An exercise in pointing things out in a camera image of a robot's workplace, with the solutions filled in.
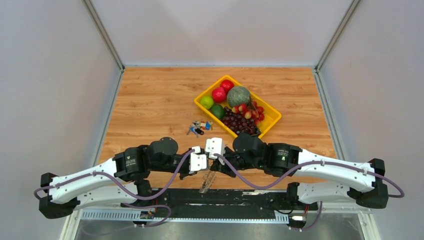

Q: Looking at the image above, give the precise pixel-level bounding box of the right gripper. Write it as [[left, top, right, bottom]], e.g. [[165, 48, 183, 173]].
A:
[[210, 147, 263, 179]]

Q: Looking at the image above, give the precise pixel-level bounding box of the keyring chain with green tag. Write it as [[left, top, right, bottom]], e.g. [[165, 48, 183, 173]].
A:
[[198, 168, 218, 194]]

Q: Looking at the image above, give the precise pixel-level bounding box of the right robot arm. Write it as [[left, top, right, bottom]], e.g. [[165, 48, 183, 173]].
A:
[[205, 133, 389, 209]]

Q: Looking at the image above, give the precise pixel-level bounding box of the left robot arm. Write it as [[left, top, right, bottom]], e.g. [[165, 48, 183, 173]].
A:
[[34, 137, 208, 219]]

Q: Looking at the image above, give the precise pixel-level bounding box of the pile of tagged keys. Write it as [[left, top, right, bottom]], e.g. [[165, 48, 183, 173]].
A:
[[186, 121, 213, 138]]

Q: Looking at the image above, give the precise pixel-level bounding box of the purple grape bunch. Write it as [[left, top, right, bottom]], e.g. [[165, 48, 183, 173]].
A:
[[221, 106, 265, 136]]

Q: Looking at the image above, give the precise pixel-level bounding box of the dark green lime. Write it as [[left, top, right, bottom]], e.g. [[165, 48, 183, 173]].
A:
[[209, 104, 225, 121]]

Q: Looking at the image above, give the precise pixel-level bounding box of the yellow plastic tray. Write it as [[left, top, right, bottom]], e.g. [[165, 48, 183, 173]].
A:
[[194, 75, 282, 138]]

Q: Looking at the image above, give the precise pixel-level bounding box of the green netted melon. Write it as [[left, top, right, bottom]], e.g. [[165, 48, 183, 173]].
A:
[[226, 86, 252, 108]]

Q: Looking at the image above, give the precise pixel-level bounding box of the light green apple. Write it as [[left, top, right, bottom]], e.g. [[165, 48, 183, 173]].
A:
[[199, 95, 215, 110]]

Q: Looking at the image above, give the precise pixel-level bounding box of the red apple near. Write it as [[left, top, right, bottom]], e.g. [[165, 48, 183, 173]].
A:
[[211, 87, 227, 103]]

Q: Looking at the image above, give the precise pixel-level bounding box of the red apple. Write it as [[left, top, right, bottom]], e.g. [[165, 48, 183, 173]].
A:
[[211, 87, 227, 103], [219, 79, 235, 94]]

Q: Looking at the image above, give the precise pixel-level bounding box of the red apple far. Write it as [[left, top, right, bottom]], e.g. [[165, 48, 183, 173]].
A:
[[219, 79, 235, 94]]

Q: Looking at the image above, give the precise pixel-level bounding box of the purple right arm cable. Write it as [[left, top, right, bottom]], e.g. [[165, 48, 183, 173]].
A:
[[213, 153, 405, 199]]

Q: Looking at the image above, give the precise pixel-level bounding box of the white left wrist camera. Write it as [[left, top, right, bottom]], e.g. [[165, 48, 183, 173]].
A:
[[189, 146, 209, 173]]

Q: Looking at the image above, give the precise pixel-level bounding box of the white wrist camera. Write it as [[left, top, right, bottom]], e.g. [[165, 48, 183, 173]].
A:
[[189, 146, 209, 173], [204, 137, 226, 166]]

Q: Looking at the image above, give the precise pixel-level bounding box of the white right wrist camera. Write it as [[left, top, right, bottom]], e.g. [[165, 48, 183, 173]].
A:
[[204, 137, 226, 166]]

